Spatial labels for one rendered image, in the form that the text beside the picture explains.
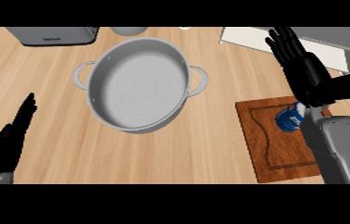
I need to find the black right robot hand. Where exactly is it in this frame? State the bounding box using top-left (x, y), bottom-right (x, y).
top-left (265, 27), bottom-right (350, 108)

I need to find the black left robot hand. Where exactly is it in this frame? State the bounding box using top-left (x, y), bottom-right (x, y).
top-left (0, 92), bottom-right (39, 174)

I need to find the blue and white can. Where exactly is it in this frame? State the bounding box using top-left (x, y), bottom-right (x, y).
top-left (273, 101), bottom-right (307, 133)

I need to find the brown wooden cutting board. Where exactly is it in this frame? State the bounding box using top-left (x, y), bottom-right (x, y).
top-left (234, 95), bottom-right (334, 184)

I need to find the grey metal pot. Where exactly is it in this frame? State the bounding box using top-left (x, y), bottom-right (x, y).
top-left (73, 36), bottom-right (211, 135)

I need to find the grey toaster appliance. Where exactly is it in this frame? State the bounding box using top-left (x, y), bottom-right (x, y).
top-left (5, 27), bottom-right (102, 47)

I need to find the grey round container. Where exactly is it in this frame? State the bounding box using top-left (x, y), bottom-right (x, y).
top-left (109, 27), bottom-right (148, 37)

